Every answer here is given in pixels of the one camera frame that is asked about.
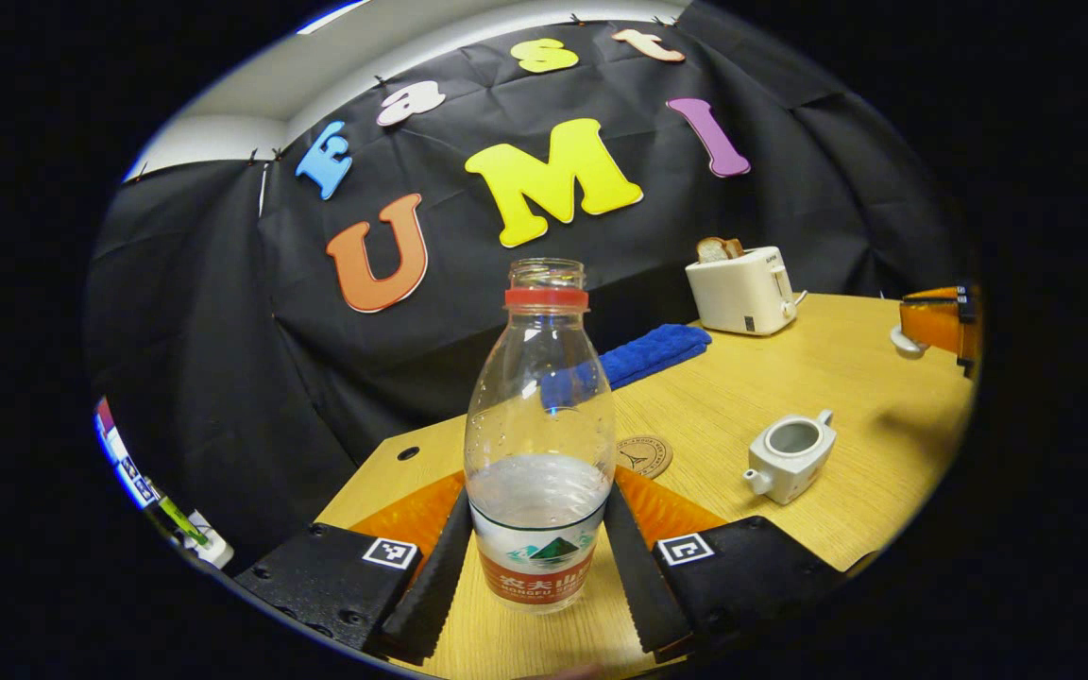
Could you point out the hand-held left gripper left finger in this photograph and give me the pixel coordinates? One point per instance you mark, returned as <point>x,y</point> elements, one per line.
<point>435,586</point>

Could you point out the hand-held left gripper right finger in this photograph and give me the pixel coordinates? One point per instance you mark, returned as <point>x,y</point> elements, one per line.
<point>638,586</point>

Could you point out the white box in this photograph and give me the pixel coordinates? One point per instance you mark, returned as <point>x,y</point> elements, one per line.
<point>215,548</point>

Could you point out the white toaster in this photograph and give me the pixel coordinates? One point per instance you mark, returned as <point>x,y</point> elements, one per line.
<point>738,293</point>

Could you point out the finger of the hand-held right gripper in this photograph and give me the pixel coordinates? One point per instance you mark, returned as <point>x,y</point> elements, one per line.
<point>931,324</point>

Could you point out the large toast bread slice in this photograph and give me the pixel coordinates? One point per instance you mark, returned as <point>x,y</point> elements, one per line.
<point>711,251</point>

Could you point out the small toast bread slice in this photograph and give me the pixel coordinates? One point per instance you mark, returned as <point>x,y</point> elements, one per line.
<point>735,247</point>

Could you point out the computer monitor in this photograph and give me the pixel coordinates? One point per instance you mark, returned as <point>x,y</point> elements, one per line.
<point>124,463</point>

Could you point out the black backdrop cloth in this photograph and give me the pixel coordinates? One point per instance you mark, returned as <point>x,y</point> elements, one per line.
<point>223,331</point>

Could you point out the blue folded towel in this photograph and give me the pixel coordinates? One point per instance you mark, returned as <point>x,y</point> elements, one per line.
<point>653,351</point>

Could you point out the clear plastic water bottle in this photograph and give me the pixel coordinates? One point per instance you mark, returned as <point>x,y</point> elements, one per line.
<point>539,472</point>

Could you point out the round brown coaster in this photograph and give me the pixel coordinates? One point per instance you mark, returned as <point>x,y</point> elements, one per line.
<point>646,456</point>

